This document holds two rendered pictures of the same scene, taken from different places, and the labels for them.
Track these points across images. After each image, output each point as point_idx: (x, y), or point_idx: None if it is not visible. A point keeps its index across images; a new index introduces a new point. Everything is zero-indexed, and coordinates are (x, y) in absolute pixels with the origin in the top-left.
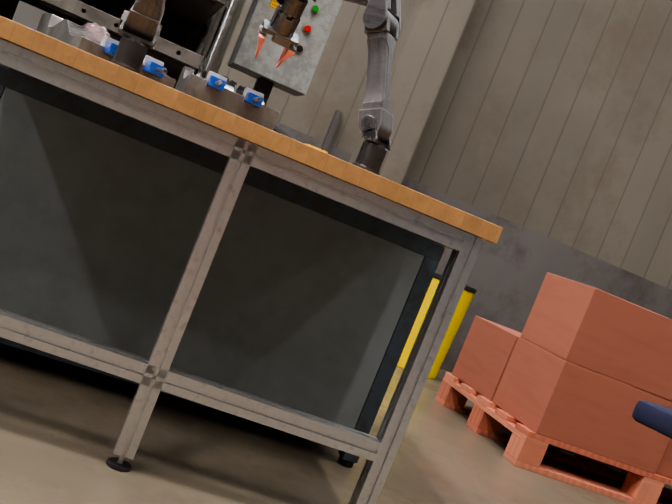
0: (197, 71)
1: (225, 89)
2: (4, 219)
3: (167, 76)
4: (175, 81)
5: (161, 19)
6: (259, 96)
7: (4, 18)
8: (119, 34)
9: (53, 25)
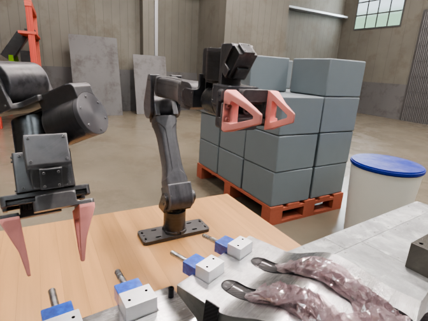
0: (168, 289)
1: (114, 307)
2: None
3: (186, 278)
4: (177, 286)
5: (168, 190)
6: (50, 307)
7: (210, 196)
8: (189, 207)
9: (423, 300)
